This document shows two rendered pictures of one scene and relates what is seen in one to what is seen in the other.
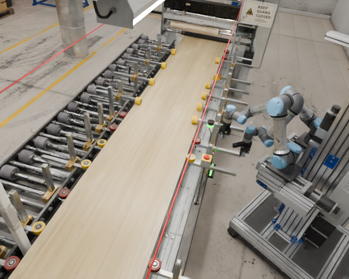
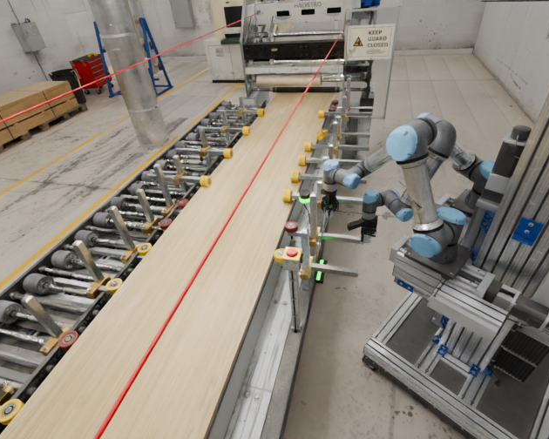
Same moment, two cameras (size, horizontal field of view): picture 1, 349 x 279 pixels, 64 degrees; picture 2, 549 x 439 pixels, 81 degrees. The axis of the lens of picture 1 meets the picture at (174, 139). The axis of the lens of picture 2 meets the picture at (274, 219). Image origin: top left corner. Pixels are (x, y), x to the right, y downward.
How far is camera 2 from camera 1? 0.78 m
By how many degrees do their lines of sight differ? 6
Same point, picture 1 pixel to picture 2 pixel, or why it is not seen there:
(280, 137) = (421, 198)
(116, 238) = (138, 421)
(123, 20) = not seen: outside the picture
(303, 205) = (486, 318)
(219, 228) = (350, 358)
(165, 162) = (240, 267)
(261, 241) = (418, 377)
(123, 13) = not seen: outside the picture
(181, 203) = (274, 331)
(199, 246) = (319, 392)
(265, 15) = (381, 43)
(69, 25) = (138, 107)
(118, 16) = not seen: outside the picture
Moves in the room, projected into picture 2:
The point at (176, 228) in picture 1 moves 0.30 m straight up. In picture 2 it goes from (264, 378) to (257, 343)
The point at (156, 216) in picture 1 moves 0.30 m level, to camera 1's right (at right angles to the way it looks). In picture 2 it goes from (215, 368) to (291, 369)
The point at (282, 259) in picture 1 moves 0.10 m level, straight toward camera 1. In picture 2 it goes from (460, 408) to (453, 424)
